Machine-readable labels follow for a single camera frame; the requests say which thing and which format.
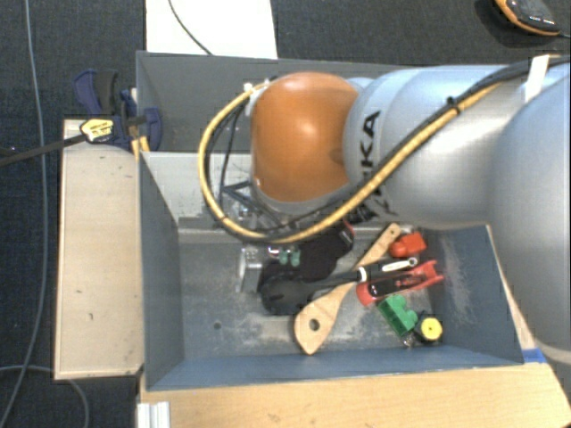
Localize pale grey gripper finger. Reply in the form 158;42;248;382
236;245;265;294

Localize black slotted spoon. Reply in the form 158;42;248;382
259;256;420;317

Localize grey metal bin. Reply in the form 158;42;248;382
135;50;525;392

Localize black rounded thing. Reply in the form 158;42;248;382
297;220;357;284

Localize pale wooden spatula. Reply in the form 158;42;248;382
293;222;402;357

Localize pale wood flat board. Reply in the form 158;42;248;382
53;119;146;381

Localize red and black hand tool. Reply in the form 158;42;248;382
355;259;446;308

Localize green plastic block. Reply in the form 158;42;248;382
377;293;420;337

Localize small red plastic toy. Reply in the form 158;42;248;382
387;231;428;259

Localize yellow and black wheel toy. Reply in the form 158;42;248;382
402;314;444;350

